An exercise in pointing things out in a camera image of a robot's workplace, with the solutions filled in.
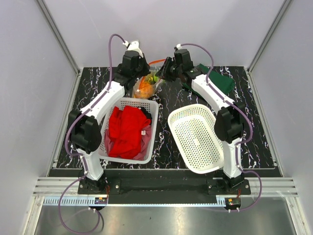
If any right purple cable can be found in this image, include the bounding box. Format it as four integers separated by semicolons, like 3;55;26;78
176;43;264;212

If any aluminium rail frame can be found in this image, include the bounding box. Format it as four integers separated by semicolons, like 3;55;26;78
33;177;298;207

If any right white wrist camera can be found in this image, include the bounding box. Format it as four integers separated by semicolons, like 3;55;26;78
174;44;182;51

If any white oval perforated basket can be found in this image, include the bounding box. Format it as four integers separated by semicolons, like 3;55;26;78
168;104;224;174

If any purple cable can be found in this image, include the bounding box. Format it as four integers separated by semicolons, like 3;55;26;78
58;33;128;233
176;43;264;212

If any white rectangular laundry basket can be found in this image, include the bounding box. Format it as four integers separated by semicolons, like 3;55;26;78
98;98;158;164

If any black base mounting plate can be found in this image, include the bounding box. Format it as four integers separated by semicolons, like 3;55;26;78
78;169;251;205

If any pink cloth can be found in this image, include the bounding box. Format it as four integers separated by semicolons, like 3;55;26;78
104;125;152;162

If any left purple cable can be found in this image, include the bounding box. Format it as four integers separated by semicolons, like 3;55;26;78
58;33;128;233

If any fake pineapple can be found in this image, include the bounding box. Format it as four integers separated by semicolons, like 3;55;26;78
133;75;158;99

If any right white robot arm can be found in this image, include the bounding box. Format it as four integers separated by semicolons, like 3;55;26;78
156;45;244;194

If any black cloth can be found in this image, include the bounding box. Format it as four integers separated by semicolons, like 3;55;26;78
138;107;152;121

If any clear zip top bag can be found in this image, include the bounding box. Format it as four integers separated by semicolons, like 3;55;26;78
132;59;165;99

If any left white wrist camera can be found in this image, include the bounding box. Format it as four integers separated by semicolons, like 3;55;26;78
123;40;144;58

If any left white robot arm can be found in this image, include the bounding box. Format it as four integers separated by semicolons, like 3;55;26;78
65;49;150;194

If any green folded cloth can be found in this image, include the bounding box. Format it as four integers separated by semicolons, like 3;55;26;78
182;64;235;99

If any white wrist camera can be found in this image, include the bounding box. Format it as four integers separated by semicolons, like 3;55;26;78
174;44;182;51
123;40;144;58

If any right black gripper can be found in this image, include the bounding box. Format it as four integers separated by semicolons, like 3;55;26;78
155;57;181;83

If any red cloth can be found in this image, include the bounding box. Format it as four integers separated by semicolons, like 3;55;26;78
107;106;152;160

